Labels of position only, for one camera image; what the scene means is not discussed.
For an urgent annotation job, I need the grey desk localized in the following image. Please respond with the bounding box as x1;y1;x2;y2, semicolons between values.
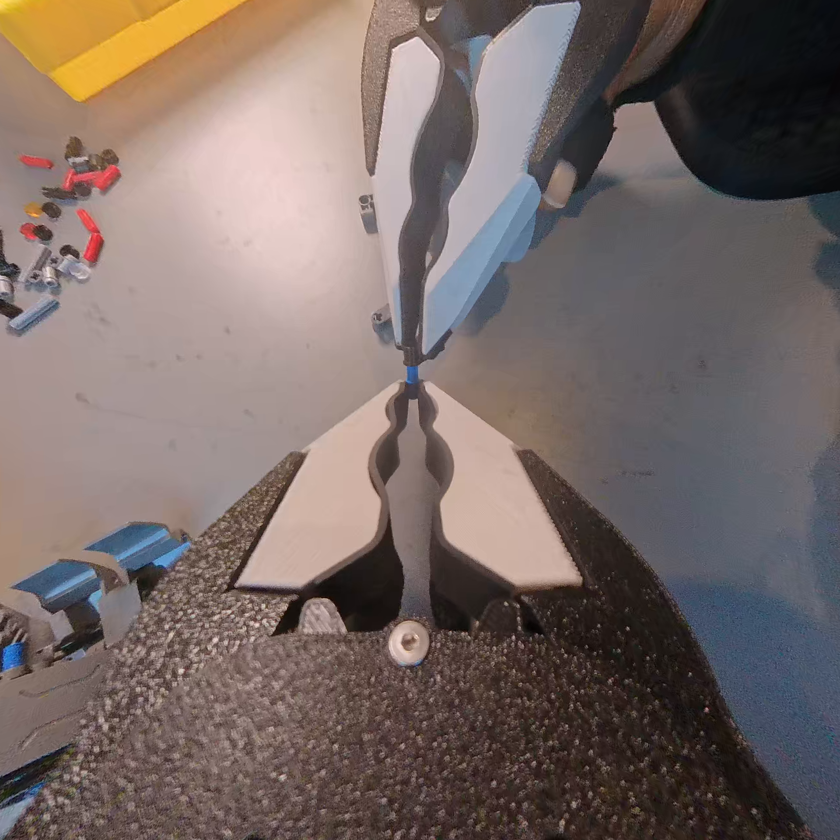
0;0;840;840

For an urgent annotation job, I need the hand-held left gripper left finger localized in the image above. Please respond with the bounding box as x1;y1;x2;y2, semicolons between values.
233;381;404;590

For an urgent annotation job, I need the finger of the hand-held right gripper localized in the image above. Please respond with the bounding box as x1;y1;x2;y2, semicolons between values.
422;0;581;355
371;34;447;349

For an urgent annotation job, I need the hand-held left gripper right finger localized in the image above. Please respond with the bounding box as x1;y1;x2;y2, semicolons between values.
420;381;585;590

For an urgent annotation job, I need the yellow plastic bin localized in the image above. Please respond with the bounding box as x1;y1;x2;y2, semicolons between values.
0;0;252;104

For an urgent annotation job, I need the pile of small brick parts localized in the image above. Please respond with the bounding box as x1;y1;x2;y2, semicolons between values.
0;134;122;336

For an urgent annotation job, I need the grey toy brick assembly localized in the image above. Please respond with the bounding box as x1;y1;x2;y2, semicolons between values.
0;521;194;811

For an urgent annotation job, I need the person's right hand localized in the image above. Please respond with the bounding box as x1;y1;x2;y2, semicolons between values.
538;159;580;212

